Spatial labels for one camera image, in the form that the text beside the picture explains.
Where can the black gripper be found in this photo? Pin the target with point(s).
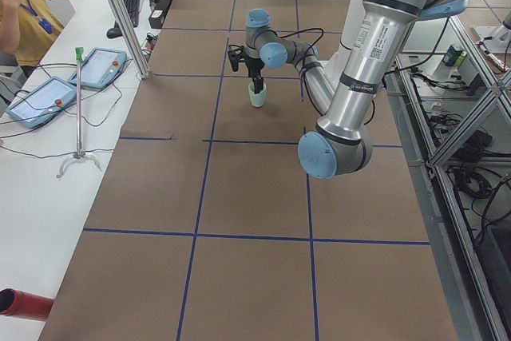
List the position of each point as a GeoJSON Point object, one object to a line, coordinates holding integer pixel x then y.
{"type": "Point", "coordinates": [253, 65]}

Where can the green cup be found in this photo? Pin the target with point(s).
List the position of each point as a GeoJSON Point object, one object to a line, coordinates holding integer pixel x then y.
{"type": "Point", "coordinates": [257, 100]}
{"type": "Point", "coordinates": [250, 90]}

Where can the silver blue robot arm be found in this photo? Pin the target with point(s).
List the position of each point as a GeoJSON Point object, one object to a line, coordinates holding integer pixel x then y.
{"type": "Point", "coordinates": [340, 143]}

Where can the black box on desk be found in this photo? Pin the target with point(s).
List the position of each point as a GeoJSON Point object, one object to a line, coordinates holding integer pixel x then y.
{"type": "Point", "coordinates": [156, 19]}

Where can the black keyboard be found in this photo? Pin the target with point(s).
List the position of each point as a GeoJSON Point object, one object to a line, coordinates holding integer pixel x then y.
{"type": "Point", "coordinates": [133, 10]}

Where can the black computer mouse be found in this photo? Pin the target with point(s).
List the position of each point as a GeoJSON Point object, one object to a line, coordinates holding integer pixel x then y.
{"type": "Point", "coordinates": [114, 32]}

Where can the teach pendant tablet far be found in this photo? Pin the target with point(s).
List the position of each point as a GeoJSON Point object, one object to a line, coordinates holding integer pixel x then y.
{"type": "Point", "coordinates": [100, 67]}

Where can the teach pendant tablet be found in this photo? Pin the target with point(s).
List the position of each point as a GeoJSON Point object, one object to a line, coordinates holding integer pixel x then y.
{"type": "Point", "coordinates": [100, 67]}
{"type": "Point", "coordinates": [42, 104]}

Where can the green carton box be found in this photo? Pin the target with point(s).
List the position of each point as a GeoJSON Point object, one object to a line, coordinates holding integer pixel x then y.
{"type": "Point", "coordinates": [454, 55]}

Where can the teach pendant tablet near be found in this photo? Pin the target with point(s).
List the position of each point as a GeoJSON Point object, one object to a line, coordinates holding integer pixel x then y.
{"type": "Point", "coordinates": [42, 104]}

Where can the person in yellow shirt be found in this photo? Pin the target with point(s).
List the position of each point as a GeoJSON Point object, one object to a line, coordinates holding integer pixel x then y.
{"type": "Point", "coordinates": [28, 30]}

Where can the red cylinder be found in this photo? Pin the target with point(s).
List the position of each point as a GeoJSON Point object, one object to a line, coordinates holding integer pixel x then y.
{"type": "Point", "coordinates": [23, 305]}

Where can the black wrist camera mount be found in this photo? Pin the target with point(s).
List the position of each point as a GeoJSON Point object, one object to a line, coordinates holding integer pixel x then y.
{"type": "Point", "coordinates": [236, 55]}

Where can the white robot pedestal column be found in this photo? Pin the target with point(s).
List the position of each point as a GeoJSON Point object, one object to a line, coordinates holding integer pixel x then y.
{"type": "Point", "coordinates": [347, 37]}

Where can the aluminium frame post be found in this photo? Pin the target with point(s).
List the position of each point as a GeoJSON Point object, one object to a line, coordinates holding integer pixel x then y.
{"type": "Point", "coordinates": [128, 33]}

